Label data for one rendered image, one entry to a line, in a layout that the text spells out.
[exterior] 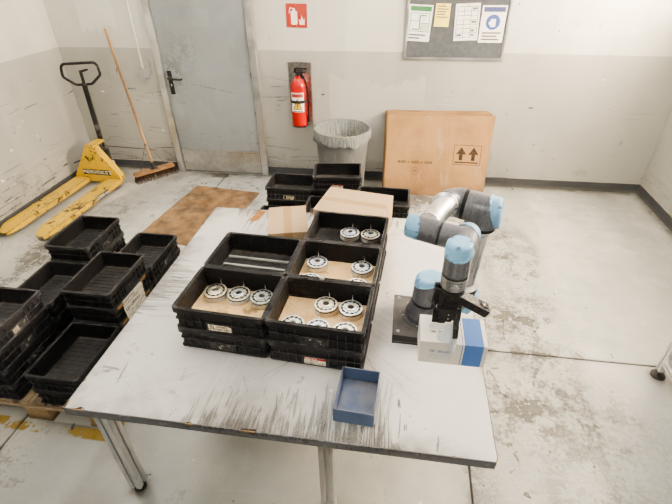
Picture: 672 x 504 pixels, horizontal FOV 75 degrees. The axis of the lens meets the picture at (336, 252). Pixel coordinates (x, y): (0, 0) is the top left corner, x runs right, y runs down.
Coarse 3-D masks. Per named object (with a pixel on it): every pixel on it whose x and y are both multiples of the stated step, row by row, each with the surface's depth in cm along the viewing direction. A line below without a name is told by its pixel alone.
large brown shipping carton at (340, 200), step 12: (336, 192) 269; (348, 192) 269; (360, 192) 269; (324, 204) 257; (336, 204) 256; (348, 204) 256; (360, 204) 256; (372, 204) 256; (384, 204) 256; (384, 216) 249
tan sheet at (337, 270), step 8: (304, 264) 220; (328, 264) 220; (336, 264) 219; (344, 264) 219; (304, 272) 214; (312, 272) 214; (320, 272) 214; (328, 272) 214; (336, 272) 214; (344, 272) 214; (368, 280) 209
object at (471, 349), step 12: (420, 324) 139; (432, 324) 139; (444, 324) 139; (468, 324) 139; (480, 324) 139; (420, 336) 135; (432, 336) 135; (468, 336) 135; (480, 336) 135; (420, 348) 135; (432, 348) 135; (444, 348) 134; (456, 348) 133; (468, 348) 133; (480, 348) 132; (420, 360) 138; (432, 360) 138; (444, 360) 137; (456, 360) 136; (468, 360) 135; (480, 360) 135
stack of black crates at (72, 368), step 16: (64, 336) 247; (80, 336) 259; (96, 336) 257; (112, 336) 244; (48, 352) 236; (64, 352) 248; (80, 352) 248; (96, 352) 248; (32, 368) 226; (48, 368) 237; (64, 368) 239; (80, 368) 239; (48, 384) 224; (64, 384) 222; (48, 400) 234; (64, 400) 231
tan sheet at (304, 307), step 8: (288, 304) 195; (296, 304) 195; (304, 304) 195; (312, 304) 195; (288, 312) 191; (296, 312) 191; (304, 312) 191; (312, 312) 191; (280, 320) 187; (304, 320) 187; (328, 320) 186; (336, 320) 186; (344, 320) 186; (360, 320) 186; (360, 328) 182
